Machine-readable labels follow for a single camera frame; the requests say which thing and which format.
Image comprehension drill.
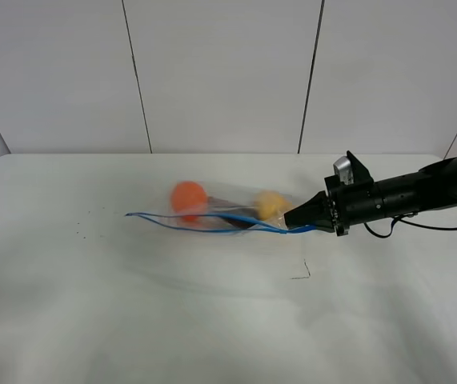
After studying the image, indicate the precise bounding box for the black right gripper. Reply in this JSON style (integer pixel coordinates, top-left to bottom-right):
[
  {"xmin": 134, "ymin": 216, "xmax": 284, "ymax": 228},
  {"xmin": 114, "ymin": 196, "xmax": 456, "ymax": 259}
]
[{"xmin": 284, "ymin": 150, "xmax": 375, "ymax": 236}]

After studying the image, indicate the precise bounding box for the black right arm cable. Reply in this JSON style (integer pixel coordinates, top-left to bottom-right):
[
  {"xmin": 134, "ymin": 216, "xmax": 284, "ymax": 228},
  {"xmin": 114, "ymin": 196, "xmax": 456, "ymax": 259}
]
[{"xmin": 363, "ymin": 199, "xmax": 457, "ymax": 239}]

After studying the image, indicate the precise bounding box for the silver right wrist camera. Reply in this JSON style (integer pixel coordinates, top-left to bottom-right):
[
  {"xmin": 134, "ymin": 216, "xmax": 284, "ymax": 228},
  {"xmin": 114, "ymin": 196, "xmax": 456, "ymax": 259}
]
[{"xmin": 333, "ymin": 156, "xmax": 354, "ymax": 185}]

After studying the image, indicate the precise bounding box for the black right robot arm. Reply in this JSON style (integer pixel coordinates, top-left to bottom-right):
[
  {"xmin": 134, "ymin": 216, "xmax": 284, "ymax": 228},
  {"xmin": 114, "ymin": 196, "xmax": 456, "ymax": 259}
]
[{"xmin": 316, "ymin": 151, "xmax": 457, "ymax": 236}]

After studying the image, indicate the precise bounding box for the orange toy orange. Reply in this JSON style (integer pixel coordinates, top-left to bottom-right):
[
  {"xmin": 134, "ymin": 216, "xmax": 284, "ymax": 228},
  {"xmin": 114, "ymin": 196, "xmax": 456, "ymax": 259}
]
[{"xmin": 170, "ymin": 181, "xmax": 208, "ymax": 222}]

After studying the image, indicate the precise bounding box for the clear zip bag blue seal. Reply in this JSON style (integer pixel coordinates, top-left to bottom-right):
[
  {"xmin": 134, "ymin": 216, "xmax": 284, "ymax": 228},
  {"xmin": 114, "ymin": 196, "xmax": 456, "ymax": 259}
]
[{"xmin": 126, "ymin": 180, "xmax": 317, "ymax": 234}]

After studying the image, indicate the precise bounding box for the dark purple toy eggplant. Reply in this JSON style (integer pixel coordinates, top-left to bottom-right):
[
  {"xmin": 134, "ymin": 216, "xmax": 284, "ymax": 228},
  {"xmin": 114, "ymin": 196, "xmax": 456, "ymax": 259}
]
[{"xmin": 207, "ymin": 196, "xmax": 259, "ymax": 230}]

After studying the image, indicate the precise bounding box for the yellow toy pear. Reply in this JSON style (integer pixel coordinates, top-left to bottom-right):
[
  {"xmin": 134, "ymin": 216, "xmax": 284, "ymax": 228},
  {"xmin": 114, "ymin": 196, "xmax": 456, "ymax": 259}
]
[{"xmin": 255, "ymin": 190, "xmax": 294, "ymax": 221}]

